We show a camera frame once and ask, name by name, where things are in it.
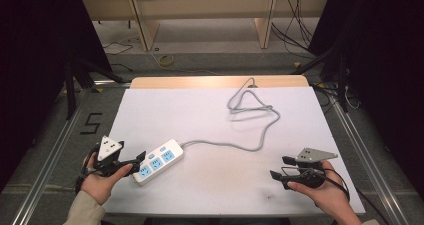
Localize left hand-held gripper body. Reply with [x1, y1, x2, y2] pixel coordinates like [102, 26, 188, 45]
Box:
[87, 135, 134, 178]

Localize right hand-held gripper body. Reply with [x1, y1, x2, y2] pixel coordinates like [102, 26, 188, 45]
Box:
[281, 147, 339, 190]

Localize white power strip blue sockets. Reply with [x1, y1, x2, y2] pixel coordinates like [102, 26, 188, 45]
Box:
[132, 138, 185, 186]

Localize person's left hand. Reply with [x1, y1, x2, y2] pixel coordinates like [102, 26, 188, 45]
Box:
[80, 151, 134, 206]

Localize person's right hand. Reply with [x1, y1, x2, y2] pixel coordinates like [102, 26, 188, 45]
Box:
[286, 160, 352, 217]

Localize black tape floor mark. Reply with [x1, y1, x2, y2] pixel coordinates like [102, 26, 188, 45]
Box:
[79, 112, 104, 136]

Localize black metal stand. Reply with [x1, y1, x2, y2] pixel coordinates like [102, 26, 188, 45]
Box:
[64, 55, 127, 120]
[292, 44, 350, 113]

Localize black curtain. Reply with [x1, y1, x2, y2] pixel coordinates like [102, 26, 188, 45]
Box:
[0, 0, 113, 193]
[308, 0, 424, 199]

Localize grey power strip cable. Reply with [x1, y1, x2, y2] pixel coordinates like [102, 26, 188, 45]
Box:
[180, 77, 282, 152]

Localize left hand-held gripper cable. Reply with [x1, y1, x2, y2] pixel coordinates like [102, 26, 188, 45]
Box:
[74, 144, 101, 195]

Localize hand-held gripper cable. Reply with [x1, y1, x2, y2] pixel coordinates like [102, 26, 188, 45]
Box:
[74, 144, 101, 195]
[280, 166, 392, 225]

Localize right hand-held gripper cable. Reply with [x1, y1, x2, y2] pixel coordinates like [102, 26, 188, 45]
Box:
[280, 166, 392, 225]

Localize metal floor rail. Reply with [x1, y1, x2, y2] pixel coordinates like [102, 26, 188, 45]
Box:
[328, 90, 410, 225]
[11, 87, 92, 225]

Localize thin black floor cable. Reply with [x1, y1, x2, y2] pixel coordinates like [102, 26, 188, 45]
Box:
[102, 40, 134, 56]

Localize bundle of black cables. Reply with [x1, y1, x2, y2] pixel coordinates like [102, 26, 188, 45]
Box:
[270, 0, 317, 54]

